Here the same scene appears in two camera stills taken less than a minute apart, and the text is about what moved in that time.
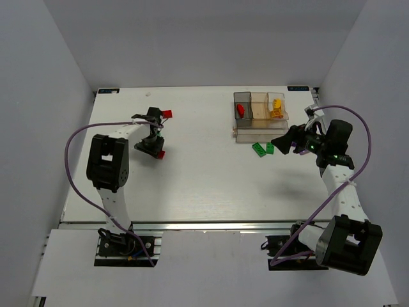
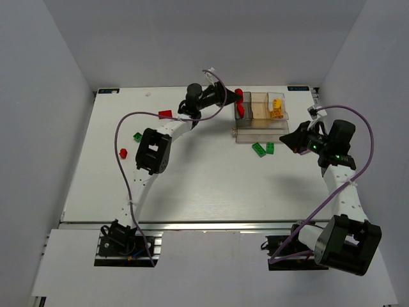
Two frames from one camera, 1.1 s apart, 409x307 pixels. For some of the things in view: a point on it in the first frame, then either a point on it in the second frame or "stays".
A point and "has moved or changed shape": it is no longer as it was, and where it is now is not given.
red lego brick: [167, 114] stays
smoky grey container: [245, 99] stays
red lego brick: [161, 154] has moved or changed shape
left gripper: [150, 146] → [219, 94]
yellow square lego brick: [277, 113] stays
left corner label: [108, 90] stays
